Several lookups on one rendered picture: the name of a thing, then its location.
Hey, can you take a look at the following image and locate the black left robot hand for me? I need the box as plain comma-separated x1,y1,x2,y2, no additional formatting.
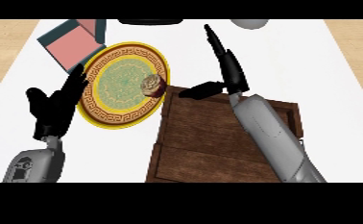
26,63,92,140

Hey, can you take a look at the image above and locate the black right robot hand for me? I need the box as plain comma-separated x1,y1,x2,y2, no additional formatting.
178,23,251,101

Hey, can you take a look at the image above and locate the yellow patterned plate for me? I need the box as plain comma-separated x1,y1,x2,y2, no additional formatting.
76,41,172,130

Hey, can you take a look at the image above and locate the cupcake with cream frosting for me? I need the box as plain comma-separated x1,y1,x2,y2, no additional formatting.
139,73,167,99

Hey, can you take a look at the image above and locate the brown wooden tray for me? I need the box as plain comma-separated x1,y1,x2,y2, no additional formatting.
145,85,306,184

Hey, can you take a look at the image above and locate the grey rounded object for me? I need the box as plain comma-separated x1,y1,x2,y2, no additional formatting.
231,19,272,30

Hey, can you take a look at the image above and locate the teal and pink box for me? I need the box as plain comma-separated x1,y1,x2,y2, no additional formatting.
36,19,108,74

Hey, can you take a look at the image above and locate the black rounded object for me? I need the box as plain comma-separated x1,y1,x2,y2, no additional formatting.
117,19,185,26

